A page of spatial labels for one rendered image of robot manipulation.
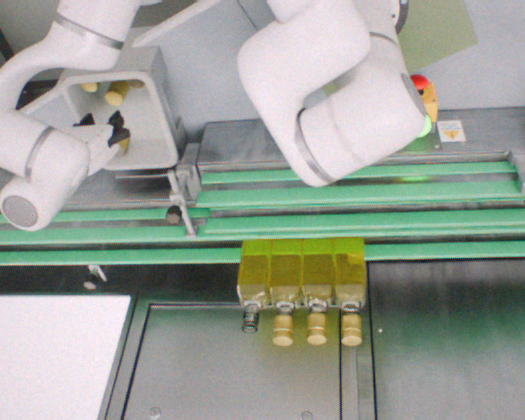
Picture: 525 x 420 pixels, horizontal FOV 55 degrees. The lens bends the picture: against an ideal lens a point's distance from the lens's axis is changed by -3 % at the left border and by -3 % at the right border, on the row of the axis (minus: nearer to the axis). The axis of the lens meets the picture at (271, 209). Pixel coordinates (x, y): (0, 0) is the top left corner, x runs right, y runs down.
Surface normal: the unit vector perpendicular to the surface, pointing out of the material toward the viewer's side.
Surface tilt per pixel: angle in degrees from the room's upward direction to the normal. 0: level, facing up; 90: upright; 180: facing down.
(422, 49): 2
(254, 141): 90
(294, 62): 16
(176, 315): 90
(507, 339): 90
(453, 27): 2
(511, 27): 0
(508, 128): 90
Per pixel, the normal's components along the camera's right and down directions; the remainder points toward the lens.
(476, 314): -0.14, -0.66
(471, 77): -0.07, 0.74
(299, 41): -0.36, 0.22
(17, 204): -0.11, 0.51
